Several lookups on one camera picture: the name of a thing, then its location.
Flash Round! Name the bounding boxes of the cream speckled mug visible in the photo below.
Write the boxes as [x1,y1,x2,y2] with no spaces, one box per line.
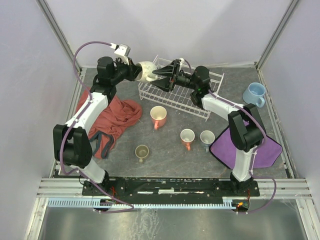
[138,61,159,83]

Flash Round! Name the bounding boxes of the white wire dish rack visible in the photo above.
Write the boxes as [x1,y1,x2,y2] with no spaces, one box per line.
[138,55,225,121]

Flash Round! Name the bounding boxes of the large pink mug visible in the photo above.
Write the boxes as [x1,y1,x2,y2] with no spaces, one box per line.
[150,105,167,130]

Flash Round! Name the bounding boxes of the small pink printed mug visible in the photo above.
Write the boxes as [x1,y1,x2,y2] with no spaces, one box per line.
[180,128,195,151]

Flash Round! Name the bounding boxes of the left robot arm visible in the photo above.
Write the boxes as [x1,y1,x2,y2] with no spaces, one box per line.
[53,56,143,184]

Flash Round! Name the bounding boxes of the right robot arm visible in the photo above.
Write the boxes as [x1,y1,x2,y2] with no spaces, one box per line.
[150,59,267,184]

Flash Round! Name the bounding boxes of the red cloth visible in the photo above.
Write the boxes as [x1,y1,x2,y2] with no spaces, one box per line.
[88,96,143,159]

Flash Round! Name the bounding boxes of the grey blue mug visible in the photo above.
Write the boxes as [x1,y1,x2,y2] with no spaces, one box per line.
[199,130,216,153]

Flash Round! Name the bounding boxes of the olive green small cup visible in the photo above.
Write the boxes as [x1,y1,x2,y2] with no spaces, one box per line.
[134,145,150,163]

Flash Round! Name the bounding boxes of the light blue mug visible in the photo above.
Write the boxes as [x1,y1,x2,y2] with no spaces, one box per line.
[242,82,266,108]

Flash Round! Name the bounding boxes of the purple cloth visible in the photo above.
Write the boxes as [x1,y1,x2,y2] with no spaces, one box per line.
[209,126,283,169]

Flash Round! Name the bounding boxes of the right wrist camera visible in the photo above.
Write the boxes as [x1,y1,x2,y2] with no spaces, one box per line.
[178,58,187,65]

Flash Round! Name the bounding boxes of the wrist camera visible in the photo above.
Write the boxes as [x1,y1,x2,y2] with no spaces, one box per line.
[114,44,131,58]
[178,58,187,65]

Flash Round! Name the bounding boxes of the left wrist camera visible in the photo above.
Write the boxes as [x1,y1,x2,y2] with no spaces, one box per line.
[114,44,131,58]

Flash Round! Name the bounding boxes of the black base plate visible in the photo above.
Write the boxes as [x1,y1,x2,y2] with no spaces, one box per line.
[98,177,260,205]

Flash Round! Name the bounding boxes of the light blue cable duct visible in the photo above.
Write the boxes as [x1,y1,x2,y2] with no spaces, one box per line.
[46,195,251,209]

